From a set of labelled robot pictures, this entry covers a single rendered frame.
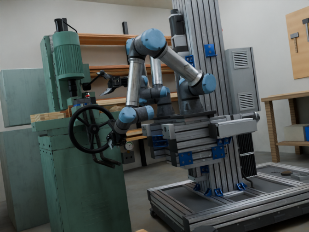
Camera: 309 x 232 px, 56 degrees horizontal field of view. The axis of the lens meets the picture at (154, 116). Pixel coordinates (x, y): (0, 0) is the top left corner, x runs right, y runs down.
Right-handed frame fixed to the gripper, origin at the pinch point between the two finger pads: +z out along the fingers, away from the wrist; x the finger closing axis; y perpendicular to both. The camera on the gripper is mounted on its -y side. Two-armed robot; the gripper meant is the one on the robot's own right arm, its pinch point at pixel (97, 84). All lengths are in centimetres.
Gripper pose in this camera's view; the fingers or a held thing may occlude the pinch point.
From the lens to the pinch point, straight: 197.8
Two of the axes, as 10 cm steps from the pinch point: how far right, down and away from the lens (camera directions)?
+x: 1.5, 9.9, -0.4
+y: 4.7, -1.1, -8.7
